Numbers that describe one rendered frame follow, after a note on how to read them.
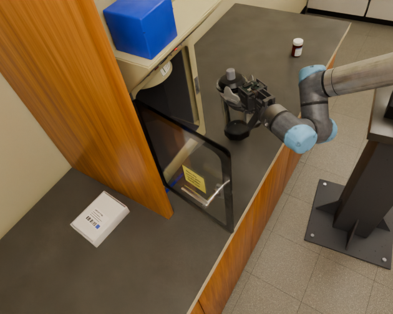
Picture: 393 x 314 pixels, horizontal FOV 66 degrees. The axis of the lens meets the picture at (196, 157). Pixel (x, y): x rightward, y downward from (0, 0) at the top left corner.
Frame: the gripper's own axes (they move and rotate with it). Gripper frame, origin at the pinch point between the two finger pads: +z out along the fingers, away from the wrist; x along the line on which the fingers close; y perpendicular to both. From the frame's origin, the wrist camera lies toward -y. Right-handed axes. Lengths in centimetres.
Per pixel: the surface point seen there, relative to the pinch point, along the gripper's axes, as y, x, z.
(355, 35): -108, -223, 126
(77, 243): -26, 69, -8
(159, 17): 37.5, 25.0, -16.0
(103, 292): -27, 66, -27
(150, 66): 30.3, 30.3, -18.9
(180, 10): 32.0, 14.9, -2.8
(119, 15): 40, 32, -14
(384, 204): -80, -62, -35
